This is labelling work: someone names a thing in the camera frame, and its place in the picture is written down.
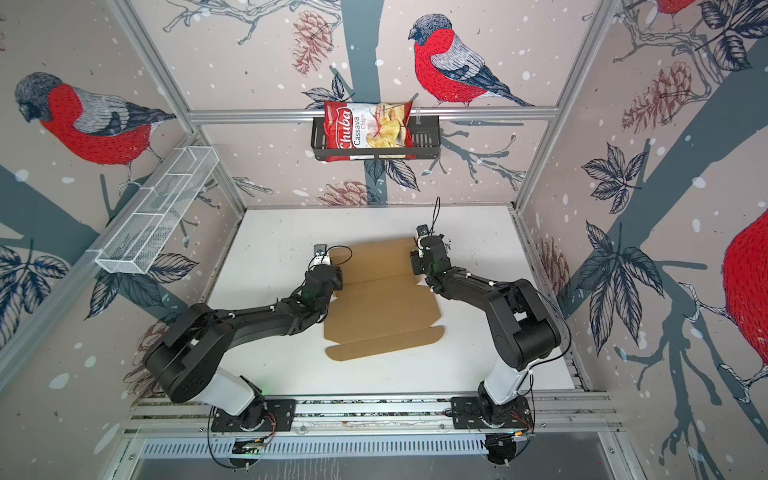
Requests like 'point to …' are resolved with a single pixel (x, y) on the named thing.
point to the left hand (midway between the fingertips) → (332, 263)
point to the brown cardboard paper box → (381, 306)
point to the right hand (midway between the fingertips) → (417, 255)
